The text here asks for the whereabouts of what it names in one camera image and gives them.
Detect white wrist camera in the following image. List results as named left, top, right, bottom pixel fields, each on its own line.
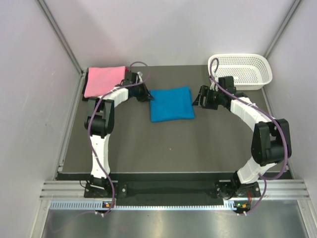
left=210, top=75, right=218, bottom=91
left=135, top=71, right=143, bottom=83

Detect folded pink t shirt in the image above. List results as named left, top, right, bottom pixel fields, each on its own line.
left=84, top=66, right=126, bottom=98

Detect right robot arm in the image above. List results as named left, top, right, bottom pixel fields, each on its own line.
left=192, top=76, right=292, bottom=196

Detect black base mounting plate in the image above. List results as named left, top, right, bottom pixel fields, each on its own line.
left=84, top=172, right=260, bottom=205

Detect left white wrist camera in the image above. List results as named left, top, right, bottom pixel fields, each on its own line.
left=135, top=71, right=143, bottom=83

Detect aluminium frame rail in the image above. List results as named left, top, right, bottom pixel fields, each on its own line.
left=40, top=179, right=310, bottom=200

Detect grey slotted cable duct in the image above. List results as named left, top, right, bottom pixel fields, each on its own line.
left=50, top=200, right=247, bottom=211

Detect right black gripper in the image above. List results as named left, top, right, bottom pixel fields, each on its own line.
left=192, top=85, right=224, bottom=110

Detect white perforated plastic basket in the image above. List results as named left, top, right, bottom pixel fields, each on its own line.
left=208, top=54, right=273, bottom=90

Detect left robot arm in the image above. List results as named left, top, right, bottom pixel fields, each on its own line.
left=84, top=71, right=154, bottom=198

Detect blue t shirt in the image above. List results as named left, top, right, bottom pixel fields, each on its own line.
left=150, top=86, right=195, bottom=122

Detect folded black t shirt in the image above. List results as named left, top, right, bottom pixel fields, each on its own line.
left=82, top=68, right=89, bottom=102

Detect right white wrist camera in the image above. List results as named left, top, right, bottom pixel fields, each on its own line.
left=210, top=75, right=218, bottom=91

